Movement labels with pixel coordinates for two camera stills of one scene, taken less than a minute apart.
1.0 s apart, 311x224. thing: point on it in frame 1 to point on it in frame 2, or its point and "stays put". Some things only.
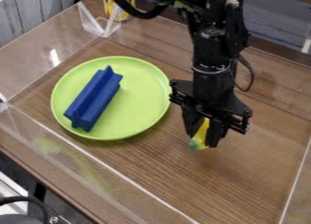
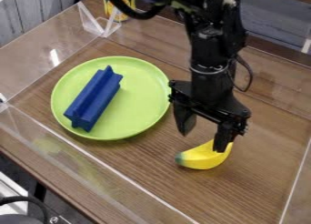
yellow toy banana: (197, 143) to (203, 157)
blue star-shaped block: (92, 99) stays put
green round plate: (139, 105) stays put
